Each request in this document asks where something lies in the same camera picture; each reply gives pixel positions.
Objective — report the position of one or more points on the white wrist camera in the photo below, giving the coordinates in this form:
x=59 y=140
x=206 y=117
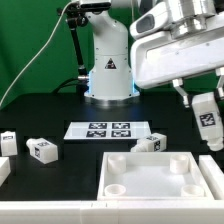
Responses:
x=152 y=21

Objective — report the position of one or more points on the white square tabletop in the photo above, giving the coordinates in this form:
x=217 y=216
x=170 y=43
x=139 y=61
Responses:
x=151 y=176

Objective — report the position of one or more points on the white U-shaped obstacle wall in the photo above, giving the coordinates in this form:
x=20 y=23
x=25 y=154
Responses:
x=125 y=212

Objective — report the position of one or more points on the white fiducial marker board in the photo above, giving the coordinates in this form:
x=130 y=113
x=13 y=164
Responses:
x=107 y=130

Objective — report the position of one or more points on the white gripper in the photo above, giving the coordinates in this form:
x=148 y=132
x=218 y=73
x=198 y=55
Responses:
x=157 y=60

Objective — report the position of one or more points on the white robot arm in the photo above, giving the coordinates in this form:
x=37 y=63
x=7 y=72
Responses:
x=111 y=78

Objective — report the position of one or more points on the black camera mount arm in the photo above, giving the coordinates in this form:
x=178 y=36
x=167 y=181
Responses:
x=75 y=18

